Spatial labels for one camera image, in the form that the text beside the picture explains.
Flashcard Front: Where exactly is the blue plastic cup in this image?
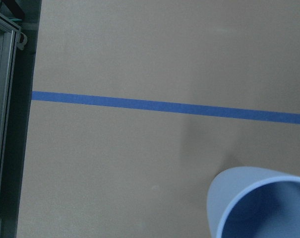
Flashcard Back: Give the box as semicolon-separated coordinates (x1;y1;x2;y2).
206;167;300;238

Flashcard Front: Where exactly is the aluminium frame rail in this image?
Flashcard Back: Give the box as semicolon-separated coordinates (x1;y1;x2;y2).
0;6;28;238

